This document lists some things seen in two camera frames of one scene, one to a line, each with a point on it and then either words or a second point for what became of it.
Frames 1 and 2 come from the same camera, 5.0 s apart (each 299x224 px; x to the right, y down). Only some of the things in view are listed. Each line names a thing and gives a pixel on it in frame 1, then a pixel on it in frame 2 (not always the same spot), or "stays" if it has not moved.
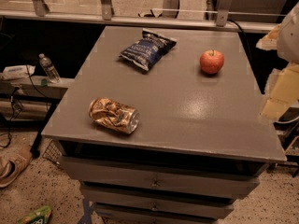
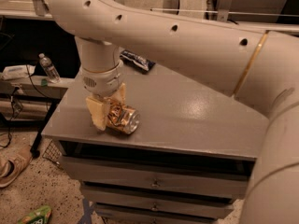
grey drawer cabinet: [204, 138] stays
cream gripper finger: [270, 40] to [106, 82]
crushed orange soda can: [114, 114] stays
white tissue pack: [17, 72] stays
